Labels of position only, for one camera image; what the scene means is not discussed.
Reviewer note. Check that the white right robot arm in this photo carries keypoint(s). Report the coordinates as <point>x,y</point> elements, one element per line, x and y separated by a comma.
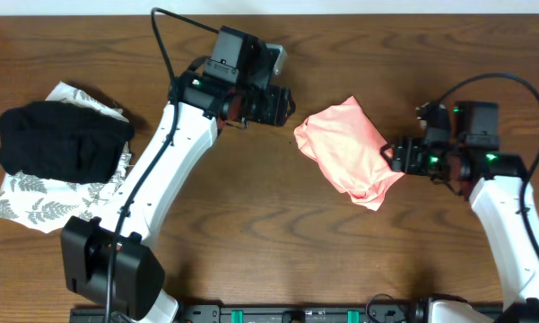
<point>462,146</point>

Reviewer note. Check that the black folded garment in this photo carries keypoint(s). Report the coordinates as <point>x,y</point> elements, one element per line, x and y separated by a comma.
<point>59,140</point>

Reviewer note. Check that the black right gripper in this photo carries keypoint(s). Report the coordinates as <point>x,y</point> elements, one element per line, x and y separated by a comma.
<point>407,150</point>

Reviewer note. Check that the white fern-print drawstring bag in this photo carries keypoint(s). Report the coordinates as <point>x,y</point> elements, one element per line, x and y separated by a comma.
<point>47,204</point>

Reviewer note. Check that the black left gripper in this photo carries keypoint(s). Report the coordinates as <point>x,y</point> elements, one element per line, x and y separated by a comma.
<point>274,111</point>

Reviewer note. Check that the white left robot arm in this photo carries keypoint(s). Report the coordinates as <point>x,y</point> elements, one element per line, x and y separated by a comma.
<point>109,258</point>

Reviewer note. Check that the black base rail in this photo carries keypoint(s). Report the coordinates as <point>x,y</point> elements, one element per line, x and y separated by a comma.
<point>381,309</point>

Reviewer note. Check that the pink cloth garment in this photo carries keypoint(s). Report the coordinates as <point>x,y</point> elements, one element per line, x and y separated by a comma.
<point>346,147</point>

